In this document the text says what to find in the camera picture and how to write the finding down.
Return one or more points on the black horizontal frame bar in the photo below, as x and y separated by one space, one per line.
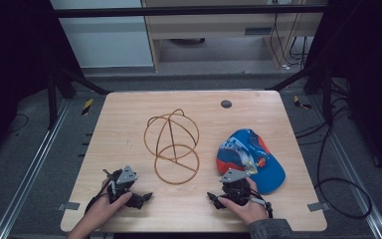
179 11

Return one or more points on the aluminium floor rail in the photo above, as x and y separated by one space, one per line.
30 169
351 172

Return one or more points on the person's left hand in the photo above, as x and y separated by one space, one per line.
103 209

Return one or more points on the black diagonal frame strut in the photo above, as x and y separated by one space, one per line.
295 78
83 81

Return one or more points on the person's right hand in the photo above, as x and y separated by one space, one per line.
247 210

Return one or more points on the black curtain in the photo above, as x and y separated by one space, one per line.
10 66
371 59

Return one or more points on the grey tape strip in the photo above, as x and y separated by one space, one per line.
318 206
69 206

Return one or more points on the light wooden desk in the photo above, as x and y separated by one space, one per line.
212 28

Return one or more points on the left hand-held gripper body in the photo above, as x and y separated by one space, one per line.
126 176

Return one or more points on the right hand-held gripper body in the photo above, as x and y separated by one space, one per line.
234 186

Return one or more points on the grey round table grommet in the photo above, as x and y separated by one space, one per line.
226 104

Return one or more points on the yellow black striped tape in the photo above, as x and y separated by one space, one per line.
87 107
300 103

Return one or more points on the blue and red cap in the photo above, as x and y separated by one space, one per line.
272 172

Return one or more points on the white cabinet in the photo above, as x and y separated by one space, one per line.
106 43

